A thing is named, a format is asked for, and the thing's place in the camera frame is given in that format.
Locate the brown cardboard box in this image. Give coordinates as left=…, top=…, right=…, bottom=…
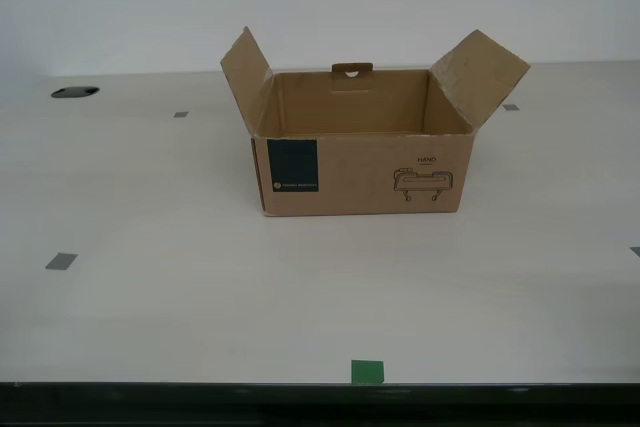
left=219, top=25, right=531, bottom=219

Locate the black table cable grommet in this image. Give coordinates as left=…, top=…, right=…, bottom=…
left=50, top=86, right=100, bottom=100

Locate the green tape square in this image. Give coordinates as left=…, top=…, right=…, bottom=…
left=350, top=359, right=385, bottom=384

